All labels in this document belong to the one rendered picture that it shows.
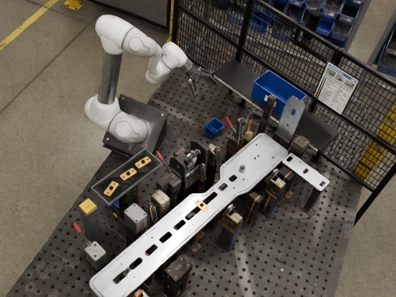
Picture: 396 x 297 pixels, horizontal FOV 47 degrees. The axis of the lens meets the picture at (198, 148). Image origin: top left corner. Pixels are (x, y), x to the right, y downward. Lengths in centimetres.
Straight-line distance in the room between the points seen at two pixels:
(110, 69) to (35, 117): 180
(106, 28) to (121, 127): 60
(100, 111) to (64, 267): 91
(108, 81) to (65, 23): 261
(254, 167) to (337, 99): 65
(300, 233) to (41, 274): 151
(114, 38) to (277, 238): 149
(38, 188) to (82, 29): 197
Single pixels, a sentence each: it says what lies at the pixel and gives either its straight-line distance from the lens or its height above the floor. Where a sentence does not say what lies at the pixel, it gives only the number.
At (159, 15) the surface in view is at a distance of 482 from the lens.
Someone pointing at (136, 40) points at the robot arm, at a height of 166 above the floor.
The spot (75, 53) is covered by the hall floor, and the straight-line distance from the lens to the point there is 481.
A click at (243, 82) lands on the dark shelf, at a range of 310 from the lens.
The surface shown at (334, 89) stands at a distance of 285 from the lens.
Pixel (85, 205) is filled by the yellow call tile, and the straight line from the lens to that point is 231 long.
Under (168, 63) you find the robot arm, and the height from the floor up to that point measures 120.
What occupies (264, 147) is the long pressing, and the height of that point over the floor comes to 100.
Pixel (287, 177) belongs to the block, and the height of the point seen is 98.
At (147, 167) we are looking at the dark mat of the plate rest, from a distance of 242.
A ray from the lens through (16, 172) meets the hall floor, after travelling 394.
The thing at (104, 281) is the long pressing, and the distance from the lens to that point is 231.
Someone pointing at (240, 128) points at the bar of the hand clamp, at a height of 114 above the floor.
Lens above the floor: 315
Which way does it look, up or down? 52 degrees down
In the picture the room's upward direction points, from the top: 9 degrees clockwise
